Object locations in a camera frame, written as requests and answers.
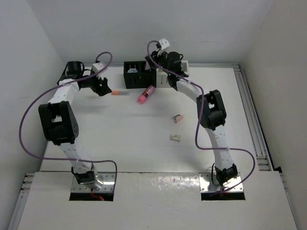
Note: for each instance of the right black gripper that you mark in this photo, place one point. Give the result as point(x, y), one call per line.
point(155, 57)

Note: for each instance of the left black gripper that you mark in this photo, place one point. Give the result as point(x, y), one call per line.
point(102, 89)

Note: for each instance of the orange cap marker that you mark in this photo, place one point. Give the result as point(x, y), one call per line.
point(120, 93)

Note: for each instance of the black slotted container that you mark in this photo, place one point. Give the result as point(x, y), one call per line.
point(143, 79)

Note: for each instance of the blue cap glue stick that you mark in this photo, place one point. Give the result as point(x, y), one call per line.
point(132, 70)

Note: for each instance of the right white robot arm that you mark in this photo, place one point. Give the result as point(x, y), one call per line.
point(210, 109)

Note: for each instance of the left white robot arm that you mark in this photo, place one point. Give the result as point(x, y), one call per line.
point(60, 124)

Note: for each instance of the pink crayon tube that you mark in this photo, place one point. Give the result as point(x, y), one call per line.
point(146, 94)

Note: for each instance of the pink mini stapler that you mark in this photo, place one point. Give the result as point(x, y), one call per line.
point(177, 118)

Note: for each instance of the small eraser box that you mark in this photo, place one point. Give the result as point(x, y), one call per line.
point(175, 137)

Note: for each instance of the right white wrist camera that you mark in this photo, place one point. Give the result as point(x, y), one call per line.
point(163, 44)

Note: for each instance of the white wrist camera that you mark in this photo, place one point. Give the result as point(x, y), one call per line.
point(98, 68)
point(163, 44)

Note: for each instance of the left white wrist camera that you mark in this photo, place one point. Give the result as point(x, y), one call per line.
point(98, 68)

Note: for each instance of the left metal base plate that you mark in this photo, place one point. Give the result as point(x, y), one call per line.
point(106, 182)

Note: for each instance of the metal base plate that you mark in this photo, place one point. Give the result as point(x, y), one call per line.
point(106, 182)
point(209, 183)

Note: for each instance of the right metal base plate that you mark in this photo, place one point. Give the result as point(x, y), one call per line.
point(209, 183)

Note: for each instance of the right aluminium frame rail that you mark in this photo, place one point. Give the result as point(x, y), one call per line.
point(259, 143)

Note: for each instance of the aluminium frame rail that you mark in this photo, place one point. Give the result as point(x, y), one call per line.
point(259, 143)
point(21, 201)

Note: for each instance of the left aluminium frame rail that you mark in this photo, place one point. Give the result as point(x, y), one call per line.
point(21, 201)

